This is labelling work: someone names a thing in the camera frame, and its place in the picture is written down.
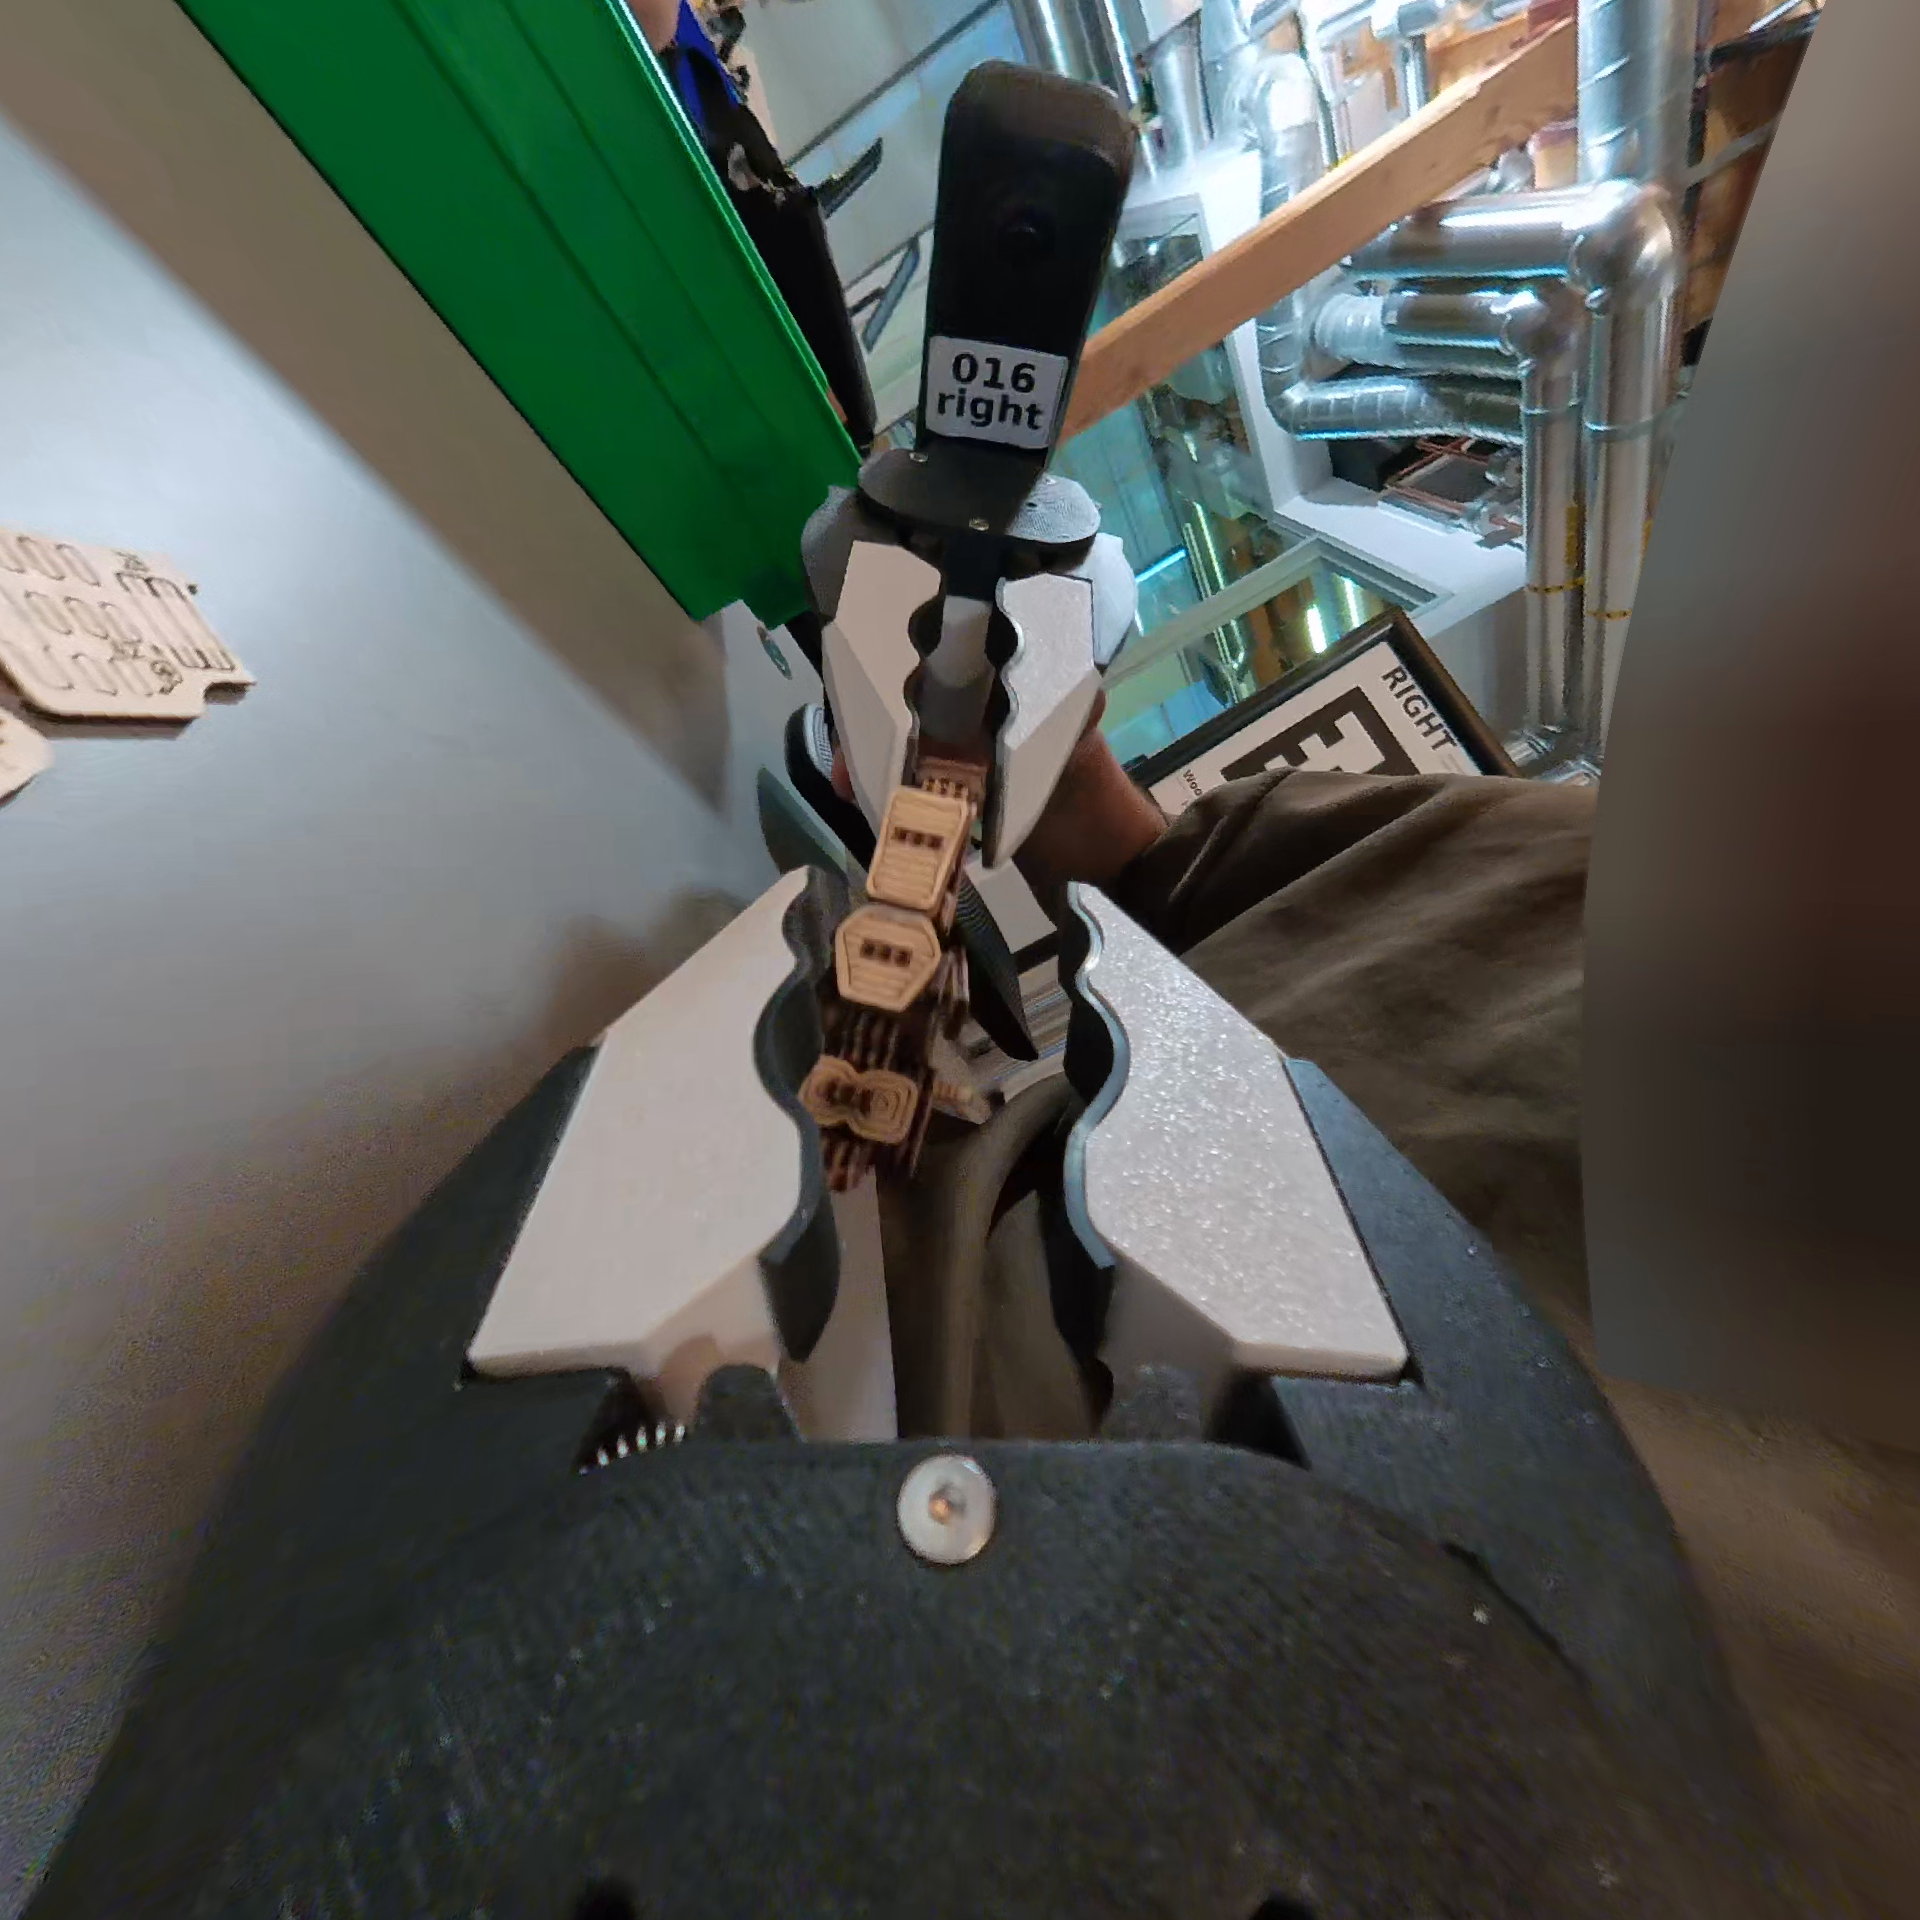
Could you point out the wooden beam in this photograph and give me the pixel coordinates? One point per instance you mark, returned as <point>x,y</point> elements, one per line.
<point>1319,211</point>

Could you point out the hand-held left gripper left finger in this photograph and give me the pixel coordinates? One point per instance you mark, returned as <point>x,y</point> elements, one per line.
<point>644,1200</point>

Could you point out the person's right hand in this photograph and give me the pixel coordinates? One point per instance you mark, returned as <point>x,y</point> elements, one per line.
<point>1095,810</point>

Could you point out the large wooden parts sheet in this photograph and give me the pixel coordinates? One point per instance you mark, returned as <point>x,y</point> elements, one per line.
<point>19,757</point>

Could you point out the green plastic bin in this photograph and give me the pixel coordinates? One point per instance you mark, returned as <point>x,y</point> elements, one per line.
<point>569,301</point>

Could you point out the small wooden puzzle model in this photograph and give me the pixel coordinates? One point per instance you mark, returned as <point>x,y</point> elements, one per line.
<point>900,961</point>

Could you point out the small wooden parts card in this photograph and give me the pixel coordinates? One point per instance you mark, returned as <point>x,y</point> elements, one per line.
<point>105,630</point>

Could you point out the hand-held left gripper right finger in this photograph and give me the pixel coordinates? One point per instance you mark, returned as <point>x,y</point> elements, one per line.
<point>1243,1200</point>

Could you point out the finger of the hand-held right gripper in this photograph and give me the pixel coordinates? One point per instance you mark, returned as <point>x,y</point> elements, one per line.
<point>868,661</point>
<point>1050,674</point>

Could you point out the silver insulated pipes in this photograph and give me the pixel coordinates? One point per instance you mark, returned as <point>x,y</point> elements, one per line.
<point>1560,451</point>

